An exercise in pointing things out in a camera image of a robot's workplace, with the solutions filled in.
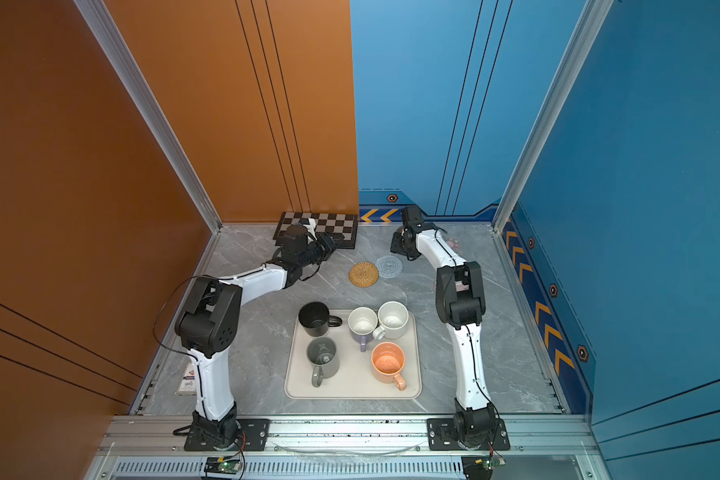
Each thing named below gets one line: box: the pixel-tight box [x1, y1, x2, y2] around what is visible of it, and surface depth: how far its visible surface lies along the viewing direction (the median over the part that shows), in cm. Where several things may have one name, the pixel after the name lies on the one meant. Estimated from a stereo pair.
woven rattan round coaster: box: [348, 262, 379, 288], surface depth 107 cm
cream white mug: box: [372, 300, 409, 340], surface depth 88 cm
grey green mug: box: [306, 336, 340, 388], surface depth 79 cm
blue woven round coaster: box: [376, 255, 403, 279], surface depth 108 cm
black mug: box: [298, 301, 343, 337], surface depth 88 cm
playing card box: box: [175, 361, 197, 396], surface depth 82 cm
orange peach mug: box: [371, 341, 407, 391], surface depth 81 cm
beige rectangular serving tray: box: [284, 309, 422, 399], surface depth 86 cm
